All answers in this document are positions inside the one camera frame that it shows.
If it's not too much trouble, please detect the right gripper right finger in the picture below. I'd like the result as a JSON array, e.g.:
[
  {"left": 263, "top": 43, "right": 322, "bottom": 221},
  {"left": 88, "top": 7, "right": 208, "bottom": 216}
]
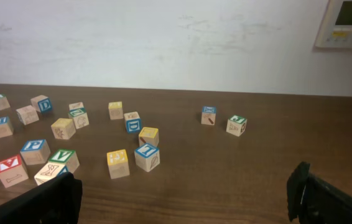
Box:
[{"left": 287, "top": 162, "right": 352, "bottom": 224}]

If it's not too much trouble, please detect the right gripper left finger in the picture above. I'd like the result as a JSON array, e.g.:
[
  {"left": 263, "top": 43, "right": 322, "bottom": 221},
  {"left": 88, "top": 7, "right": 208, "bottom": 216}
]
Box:
[{"left": 0, "top": 172, "right": 83, "bottom": 224}]

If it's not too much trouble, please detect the yellow block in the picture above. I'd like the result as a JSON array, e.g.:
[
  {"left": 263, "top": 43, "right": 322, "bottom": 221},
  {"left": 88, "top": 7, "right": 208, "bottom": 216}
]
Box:
[
  {"left": 138, "top": 127, "right": 159, "bottom": 147},
  {"left": 51, "top": 118, "right": 76, "bottom": 140},
  {"left": 106, "top": 149, "right": 130, "bottom": 179},
  {"left": 108, "top": 101, "right": 124, "bottom": 120}
]

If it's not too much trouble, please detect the white X block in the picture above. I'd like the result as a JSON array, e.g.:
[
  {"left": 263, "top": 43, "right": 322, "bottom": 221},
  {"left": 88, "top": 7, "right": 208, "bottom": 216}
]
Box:
[{"left": 34, "top": 162, "right": 68, "bottom": 185}]

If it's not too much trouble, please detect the green V block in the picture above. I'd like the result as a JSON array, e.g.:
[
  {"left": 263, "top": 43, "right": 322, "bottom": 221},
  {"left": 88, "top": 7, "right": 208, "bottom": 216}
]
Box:
[{"left": 49, "top": 149, "right": 80, "bottom": 173}]

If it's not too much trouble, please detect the blue P block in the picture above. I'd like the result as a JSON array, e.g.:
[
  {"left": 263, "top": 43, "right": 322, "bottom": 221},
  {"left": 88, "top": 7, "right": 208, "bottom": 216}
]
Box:
[{"left": 20, "top": 139, "right": 50, "bottom": 166}]

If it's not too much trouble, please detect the red V block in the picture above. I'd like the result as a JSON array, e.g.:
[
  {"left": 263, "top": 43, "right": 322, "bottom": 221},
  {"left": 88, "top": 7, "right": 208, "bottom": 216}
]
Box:
[{"left": 0, "top": 154, "right": 29, "bottom": 188}]

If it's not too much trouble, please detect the wooden block green side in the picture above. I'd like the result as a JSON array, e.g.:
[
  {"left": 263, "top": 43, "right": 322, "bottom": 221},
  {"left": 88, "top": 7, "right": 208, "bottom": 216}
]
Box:
[{"left": 16, "top": 105, "right": 39, "bottom": 125}]

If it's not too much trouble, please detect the green Z block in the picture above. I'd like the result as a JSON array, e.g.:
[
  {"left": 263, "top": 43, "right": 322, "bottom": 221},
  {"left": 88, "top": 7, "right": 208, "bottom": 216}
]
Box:
[{"left": 68, "top": 108, "right": 90, "bottom": 129}]

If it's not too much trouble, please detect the blue block centre left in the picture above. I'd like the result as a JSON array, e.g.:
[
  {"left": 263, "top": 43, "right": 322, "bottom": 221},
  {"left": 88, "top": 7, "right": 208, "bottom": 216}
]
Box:
[{"left": 0, "top": 116, "right": 14, "bottom": 138}]

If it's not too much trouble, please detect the plain wooden block centre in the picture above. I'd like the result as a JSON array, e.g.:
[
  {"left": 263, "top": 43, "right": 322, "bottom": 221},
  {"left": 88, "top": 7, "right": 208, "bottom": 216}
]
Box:
[{"left": 68, "top": 102, "right": 84, "bottom": 111}]

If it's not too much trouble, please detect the wooden block blue D side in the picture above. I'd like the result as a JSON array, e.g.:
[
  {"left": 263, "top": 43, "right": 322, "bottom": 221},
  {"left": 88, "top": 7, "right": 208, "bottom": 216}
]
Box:
[{"left": 30, "top": 95, "right": 53, "bottom": 113}]

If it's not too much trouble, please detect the blue I block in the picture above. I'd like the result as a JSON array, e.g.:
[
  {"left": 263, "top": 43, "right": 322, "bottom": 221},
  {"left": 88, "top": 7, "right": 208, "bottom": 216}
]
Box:
[{"left": 134, "top": 143, "right": 160, "bottom": 172}]

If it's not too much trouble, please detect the green J block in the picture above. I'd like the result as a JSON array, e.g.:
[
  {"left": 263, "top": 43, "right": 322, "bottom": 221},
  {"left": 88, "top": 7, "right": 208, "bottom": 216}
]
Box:
[{"left": 226, "top": 115, "right": 247, "bottom": 137}]

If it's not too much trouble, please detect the wooden block blue D front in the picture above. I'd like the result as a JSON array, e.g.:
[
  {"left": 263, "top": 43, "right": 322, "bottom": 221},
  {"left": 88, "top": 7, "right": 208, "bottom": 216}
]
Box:
[{"left": 124, "top": 111, "right": 142, "bottom": 133}]

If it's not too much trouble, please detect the blue X block far right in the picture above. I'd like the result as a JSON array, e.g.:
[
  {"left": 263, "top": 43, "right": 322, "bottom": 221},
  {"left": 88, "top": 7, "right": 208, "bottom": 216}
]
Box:
[{"left": 201, "top": 106, "right": 216, "bottom": 125}]

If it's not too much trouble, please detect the wall thermostat panel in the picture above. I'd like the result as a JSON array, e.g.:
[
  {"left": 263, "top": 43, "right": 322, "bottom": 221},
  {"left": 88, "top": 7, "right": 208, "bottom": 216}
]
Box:
[{"left": 315, "top": 0, "right": 352, "bottom": 49}]

